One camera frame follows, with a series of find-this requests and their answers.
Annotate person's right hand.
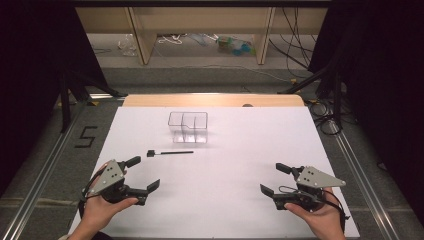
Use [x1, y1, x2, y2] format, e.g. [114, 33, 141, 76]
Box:
[284, 187, 346, 240]

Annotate metal floor rail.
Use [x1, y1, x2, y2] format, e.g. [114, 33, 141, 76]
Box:
[328, 120, 401, 240]
[0, 99, 90, 240]

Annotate clear plastic organiser box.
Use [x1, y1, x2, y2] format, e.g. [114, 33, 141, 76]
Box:
[167, 111, 209, 145]

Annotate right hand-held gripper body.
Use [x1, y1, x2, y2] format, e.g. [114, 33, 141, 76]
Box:
[271, 165, 347, 213]

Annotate wooden shelf unit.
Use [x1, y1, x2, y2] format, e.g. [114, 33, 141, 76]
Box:
[75, 6, 329, 67]

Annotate clear plastic bag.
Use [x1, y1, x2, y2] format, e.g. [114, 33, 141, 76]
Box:
[116, 33, 138, 57]

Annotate hanging black cables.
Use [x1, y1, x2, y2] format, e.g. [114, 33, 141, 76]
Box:
[268, 7, 318, 80]

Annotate white cord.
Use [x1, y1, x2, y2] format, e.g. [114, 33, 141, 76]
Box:
[157, 33, 188, 46]

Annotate black stand legs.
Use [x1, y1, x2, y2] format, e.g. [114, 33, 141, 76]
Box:
[279, 61, 346, 132]
[58, 68, 121, 134]

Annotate black curtain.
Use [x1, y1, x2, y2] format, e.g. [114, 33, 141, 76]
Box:
[0, 0, 111, 198]
[308, 0, 424, 228]

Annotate coiled black floor cables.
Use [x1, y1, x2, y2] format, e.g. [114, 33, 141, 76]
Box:
[307, 99, 343, 137]

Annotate colourful plastic bag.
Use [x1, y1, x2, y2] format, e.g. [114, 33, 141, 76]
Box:
[215, 34, 257, 57]

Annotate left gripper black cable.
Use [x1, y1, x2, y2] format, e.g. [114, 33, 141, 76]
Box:
[77, 169, 105, 219]

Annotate person's left hand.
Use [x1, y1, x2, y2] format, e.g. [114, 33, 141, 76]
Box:
[79, 162, 140, 233]

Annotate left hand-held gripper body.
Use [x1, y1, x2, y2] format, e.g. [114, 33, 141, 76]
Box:
[87, 159, 149, 206]

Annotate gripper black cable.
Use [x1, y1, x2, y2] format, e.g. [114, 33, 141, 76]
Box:
[278, 185, 351, 233]
[77, 169, 105, 219]

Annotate white table mat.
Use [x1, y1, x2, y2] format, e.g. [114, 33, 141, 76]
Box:
[68, 105, 361, 240]

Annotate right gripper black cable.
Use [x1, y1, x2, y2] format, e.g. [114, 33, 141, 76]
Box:
[278, 185, 351, 233]

